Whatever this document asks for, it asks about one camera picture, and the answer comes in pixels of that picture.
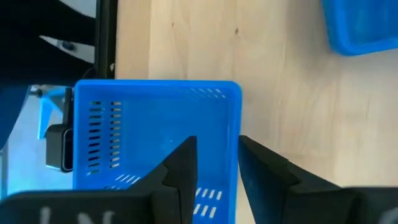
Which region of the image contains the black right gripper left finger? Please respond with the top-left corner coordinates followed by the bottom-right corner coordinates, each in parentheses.
top-left (0, 135), bottom-right (198, 224)

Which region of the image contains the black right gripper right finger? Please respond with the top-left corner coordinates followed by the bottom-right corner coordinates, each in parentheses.
top-left (238, 134), bottom-right (398, 224)

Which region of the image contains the blue plastic basket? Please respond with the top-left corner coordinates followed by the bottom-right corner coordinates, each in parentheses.
top-left (72, 78), bottom-right (243, 224)
top-left (321, 0), bottom-right (398, 57)

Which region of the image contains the black table edge frame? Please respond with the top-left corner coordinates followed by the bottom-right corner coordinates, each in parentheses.
top-left (95, 0), bottom-right (118, 80)

